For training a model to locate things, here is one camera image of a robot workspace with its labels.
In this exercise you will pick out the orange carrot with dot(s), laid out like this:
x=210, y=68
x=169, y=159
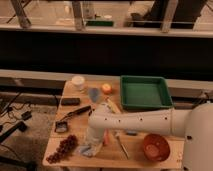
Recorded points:
x=106, y=138

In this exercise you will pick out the white cup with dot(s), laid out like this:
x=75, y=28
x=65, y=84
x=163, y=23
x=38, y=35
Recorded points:
x=78, y=82

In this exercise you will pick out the green plastic tray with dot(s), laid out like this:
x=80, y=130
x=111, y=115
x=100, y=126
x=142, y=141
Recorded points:
x=144, y=92

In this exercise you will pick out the black handled knife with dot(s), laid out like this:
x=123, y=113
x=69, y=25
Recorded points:
x=76, y=112

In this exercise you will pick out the bunch of red grapes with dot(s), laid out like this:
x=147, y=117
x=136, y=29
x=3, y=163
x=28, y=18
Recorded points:
x=65, y=147

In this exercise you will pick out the black rectangular block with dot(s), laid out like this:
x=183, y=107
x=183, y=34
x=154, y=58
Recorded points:
x=70, y=101

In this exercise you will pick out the light blue towel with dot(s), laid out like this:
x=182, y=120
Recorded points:
x=89, y=150

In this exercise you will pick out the orange fruit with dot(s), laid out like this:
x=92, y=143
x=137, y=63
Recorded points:
x=106, y=88

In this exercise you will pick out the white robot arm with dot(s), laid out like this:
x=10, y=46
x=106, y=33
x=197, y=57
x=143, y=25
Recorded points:
x=195, y=126

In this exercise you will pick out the small black square container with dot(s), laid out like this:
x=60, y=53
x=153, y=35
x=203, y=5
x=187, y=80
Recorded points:
x=61, y=127

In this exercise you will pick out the metal fork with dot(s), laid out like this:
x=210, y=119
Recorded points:
x=121, y=145

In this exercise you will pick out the red bowl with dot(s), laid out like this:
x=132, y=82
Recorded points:
x=155, y=148

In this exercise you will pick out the blue sponge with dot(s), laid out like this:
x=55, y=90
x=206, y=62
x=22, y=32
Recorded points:
x=131, y=133

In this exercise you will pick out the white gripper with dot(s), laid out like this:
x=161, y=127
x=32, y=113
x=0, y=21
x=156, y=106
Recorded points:
x=94, y=137

